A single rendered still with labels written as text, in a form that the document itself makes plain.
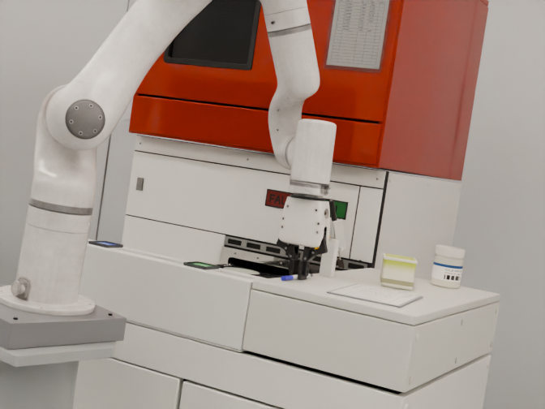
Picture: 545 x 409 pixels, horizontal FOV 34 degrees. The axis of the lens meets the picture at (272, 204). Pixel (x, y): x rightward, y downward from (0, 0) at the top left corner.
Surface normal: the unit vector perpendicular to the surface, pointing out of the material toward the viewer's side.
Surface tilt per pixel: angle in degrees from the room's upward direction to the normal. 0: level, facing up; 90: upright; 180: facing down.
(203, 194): 90
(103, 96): 71
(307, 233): 93
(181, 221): 90
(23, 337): 90
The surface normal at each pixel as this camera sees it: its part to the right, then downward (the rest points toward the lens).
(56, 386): 0.71, 0.14
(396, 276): -0.08, 0.04
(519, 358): -0.47, -0.02
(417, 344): 0.87, 0.15
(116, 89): 0.69, -0.16
